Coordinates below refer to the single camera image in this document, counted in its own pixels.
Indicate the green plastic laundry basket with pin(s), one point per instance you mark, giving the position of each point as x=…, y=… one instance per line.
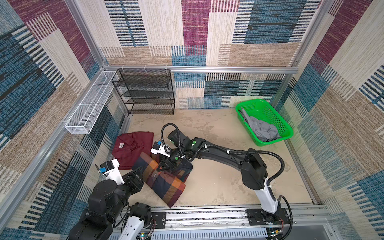
x=262, y=110

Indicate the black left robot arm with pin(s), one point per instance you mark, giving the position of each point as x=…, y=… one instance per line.
x=109, y=208

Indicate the white wire mesh tray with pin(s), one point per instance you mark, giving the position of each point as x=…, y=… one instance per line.
x=88, y=111

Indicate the grey shirt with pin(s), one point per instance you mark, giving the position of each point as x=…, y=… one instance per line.
x=264, y=131

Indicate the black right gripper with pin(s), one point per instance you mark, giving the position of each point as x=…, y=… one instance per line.
x=170, y=165

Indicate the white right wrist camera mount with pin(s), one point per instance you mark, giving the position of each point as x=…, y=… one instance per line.
x=160, y=148

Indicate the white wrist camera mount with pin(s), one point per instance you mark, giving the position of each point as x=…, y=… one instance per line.
x=160, y=148
x=111, y=170

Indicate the black wire mesh shelf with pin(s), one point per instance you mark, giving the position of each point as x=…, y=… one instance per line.
x=146, y=91

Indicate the aluminium front rail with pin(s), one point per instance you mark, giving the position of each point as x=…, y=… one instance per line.
x=308, y=222

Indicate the folded maroon shirt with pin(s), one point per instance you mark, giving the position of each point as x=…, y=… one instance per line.
x=129, y=146

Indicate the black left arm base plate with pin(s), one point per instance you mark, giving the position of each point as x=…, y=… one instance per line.
x=158, y=220

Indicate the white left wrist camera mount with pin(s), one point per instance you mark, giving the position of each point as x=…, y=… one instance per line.
x=111, y=170

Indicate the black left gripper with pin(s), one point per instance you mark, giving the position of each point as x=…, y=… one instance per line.
x=133, y=181

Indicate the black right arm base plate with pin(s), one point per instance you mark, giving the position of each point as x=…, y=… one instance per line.
x=259, y=217

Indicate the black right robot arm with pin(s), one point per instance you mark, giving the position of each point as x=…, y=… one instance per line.
x=252, y=167

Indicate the multicolour plaid long sleeve shirt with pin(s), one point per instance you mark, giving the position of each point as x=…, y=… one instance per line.
x=168, y=186

